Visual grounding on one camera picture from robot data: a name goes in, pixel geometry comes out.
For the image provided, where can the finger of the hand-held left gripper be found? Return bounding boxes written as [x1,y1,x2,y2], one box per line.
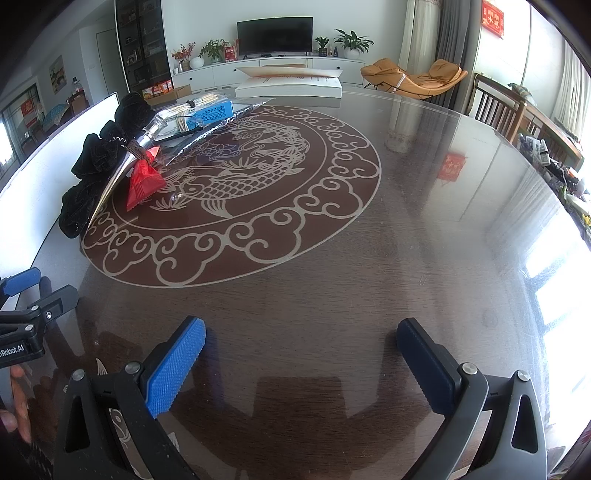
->
[0,285,79,340]
[0,269,51,305]

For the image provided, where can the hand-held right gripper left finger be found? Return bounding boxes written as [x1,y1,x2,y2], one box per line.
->
[55,315,207,480]

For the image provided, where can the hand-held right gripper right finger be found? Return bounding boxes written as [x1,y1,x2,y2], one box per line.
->
[396,318,548,480]

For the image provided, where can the black velvet scrunchie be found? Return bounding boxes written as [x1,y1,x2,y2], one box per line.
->
[57,179,103,239]
[71,119,136,182]
[115,91,158,137]

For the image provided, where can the clear rimless glasses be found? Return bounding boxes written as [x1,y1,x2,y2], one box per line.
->
[90,115,169,222]

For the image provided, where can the red foil packet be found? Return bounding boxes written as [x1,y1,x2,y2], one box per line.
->
[126,147,166,212]

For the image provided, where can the blue and white box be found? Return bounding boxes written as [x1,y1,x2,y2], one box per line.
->
[178,102,236,132]

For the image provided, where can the bag of cotton swabs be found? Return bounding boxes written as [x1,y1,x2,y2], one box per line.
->
[174,93,223,117]

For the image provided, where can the grey item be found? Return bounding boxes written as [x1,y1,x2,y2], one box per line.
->
[152,98,278,160]

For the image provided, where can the person's left hand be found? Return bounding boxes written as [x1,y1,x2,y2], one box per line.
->
[0,364,34,446]

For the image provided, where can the white panel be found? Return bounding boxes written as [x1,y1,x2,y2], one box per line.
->
[0,91,121,296]

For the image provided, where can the blue patterned cover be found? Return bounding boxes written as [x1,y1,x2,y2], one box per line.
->
[41,104,70,129]

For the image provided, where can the clutter of small items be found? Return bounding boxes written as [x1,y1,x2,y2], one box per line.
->
[517,134,591,227]

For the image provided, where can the cardboard boxes on floor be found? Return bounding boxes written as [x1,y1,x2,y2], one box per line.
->
[141,79,192,107]

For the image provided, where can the dark glass display cabinet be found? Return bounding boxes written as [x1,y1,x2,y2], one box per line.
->
[115,0,174,95]

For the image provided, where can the wooden chair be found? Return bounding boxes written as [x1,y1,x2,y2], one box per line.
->
[471,73,527,144]

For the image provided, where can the red flowers in vase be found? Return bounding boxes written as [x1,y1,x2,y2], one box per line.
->
[171,44,197,72]

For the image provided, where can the white television cabinet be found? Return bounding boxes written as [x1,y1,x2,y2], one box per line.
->
[173,55,370,90]

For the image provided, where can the orange lounge chair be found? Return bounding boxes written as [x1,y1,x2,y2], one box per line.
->
[360,58,469,100]

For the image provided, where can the white flat cardboard box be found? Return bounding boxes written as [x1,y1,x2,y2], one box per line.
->
[233,65,345,99]

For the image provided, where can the bushy green potted plant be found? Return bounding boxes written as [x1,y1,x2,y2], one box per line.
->
[199,39,227,64]

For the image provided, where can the grey curtain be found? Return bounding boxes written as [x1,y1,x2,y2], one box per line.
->
[438,0,483,114]

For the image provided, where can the large leafy potted plant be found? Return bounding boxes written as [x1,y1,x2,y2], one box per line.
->
[333,29,375,60]

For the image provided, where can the white sheer curtain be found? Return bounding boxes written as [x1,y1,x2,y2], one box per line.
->
[400,0,441,77]

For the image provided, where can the black television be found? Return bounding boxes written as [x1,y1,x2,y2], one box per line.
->
[237,17,314,57]

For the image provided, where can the framed wall painting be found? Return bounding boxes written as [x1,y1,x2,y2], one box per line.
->
[49,55,65,93]

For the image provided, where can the red wall hanging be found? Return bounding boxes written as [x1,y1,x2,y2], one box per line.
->
[481,0,505,40]

